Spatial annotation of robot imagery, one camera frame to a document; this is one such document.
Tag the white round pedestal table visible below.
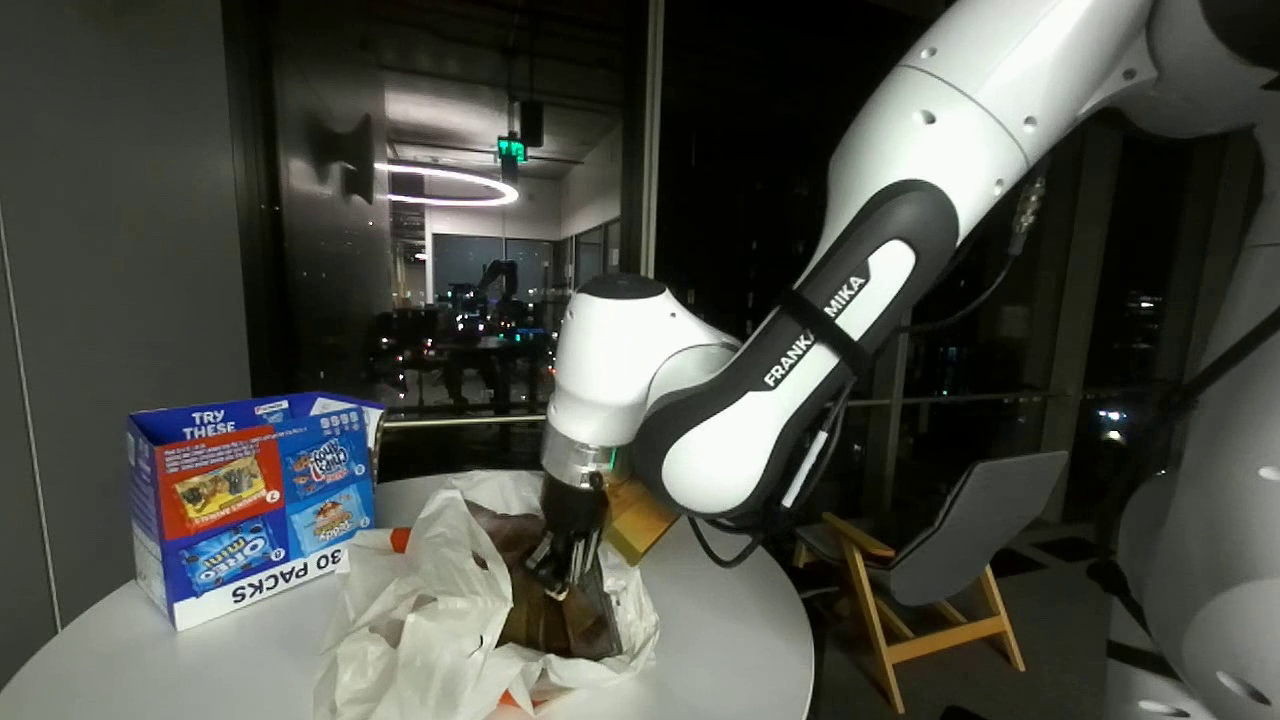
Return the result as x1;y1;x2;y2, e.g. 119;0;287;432
0;464;821;720

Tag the dark wall fixture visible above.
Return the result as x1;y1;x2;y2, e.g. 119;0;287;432
313;113;383;207

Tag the window handrail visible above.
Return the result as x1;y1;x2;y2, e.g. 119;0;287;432
378;388;1071;432

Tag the ring ceiling light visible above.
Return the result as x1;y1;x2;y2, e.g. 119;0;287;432
371;158;523;211

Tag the dark diagonal stand pole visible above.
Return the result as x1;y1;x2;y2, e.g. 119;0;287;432
1155;297;1280;418

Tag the white plastic bag orange print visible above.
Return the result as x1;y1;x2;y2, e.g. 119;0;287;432
313;483;665;720

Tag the blue snack variety box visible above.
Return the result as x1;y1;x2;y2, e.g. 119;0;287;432
126;388;394;632

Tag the brown plush toy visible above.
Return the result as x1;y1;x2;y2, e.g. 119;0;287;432
474;505;632;665

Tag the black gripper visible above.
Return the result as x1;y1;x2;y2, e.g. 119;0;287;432
523;476;622;600

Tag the wooden chair grey seat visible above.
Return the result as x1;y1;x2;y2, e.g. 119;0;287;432
798;450;1077;718

